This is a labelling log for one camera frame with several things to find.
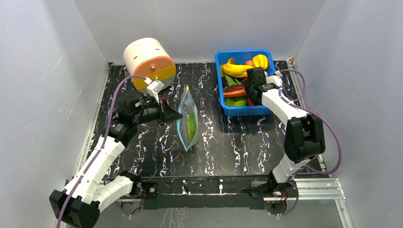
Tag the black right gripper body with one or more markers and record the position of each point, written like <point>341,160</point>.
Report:
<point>254,74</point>

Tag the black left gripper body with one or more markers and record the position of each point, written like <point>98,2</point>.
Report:
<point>155,112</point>

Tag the clear zip top bag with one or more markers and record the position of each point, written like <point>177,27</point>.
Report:
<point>187,107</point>

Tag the green watermelon slice toy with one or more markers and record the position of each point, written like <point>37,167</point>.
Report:
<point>191,126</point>

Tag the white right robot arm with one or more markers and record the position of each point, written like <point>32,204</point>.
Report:
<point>304,137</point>

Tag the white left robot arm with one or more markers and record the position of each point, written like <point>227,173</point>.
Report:
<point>82,200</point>

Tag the peach apple toy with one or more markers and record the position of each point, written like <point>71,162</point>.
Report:
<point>249,63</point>

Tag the green custard apple toy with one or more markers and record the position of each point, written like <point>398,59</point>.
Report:
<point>240,101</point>

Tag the yellow bell pepper toy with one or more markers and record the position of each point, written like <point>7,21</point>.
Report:
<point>260,61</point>

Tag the green leaf vegetable toy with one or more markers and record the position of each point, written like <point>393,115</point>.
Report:
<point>229,81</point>

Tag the yellow banana bunch toy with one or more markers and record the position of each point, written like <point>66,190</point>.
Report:
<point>235,70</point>

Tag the blue plastic bin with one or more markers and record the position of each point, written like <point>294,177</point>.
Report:
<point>273,101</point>

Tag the round pastel drawer cabinet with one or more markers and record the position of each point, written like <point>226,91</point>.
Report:
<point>146,57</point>

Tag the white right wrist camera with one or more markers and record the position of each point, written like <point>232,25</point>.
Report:
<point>276,79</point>

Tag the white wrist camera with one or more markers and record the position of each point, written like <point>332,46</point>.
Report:
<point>276,79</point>
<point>153,88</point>

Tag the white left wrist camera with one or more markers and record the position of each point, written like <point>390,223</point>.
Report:
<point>153,88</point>

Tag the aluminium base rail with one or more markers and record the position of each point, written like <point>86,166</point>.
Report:
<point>213,192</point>

